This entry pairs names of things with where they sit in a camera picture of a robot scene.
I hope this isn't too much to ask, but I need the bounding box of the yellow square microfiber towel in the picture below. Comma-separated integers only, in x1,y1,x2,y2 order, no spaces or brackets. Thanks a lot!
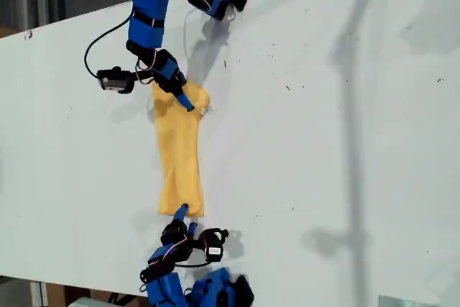
152,80,219,219

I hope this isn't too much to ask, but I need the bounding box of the white box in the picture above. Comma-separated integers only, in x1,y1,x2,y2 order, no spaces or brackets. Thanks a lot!
70,296,112,307

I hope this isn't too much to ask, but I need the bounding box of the white table leg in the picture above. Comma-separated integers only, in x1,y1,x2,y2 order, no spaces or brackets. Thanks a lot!
29,280,49,307

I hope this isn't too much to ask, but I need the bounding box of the black camera box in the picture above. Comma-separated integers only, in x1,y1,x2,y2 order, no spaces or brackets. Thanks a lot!
198,227,230,262
96,65,136,95

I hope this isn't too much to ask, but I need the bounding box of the black camera cable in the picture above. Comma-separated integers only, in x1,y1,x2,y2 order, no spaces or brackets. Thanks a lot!
175,259,212,269
83,4,136,80

